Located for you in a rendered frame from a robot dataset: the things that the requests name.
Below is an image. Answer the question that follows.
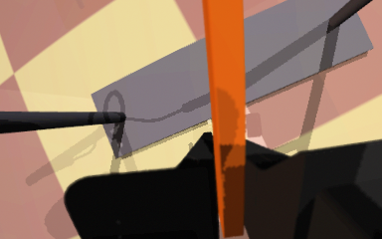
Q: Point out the grey flat plate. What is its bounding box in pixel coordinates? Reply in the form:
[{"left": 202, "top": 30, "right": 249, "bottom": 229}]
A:
[{"left": 0, "top": 0, "right": 374, "bottom": 158}]

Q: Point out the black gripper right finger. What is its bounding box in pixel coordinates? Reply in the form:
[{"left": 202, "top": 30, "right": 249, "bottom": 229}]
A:
[{"left": 244, "top": 139, "right": 382, "bottom": 239}]

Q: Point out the orange handle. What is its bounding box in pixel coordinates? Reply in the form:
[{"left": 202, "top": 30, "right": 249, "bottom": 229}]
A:
[{"left": 203, "top": 0, "right": 246, "bottom": 238}]

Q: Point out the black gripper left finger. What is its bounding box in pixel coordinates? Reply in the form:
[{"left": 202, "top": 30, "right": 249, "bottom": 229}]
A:
[{"left": 64, "top": 131, "right": 220, "bottom": 239}]

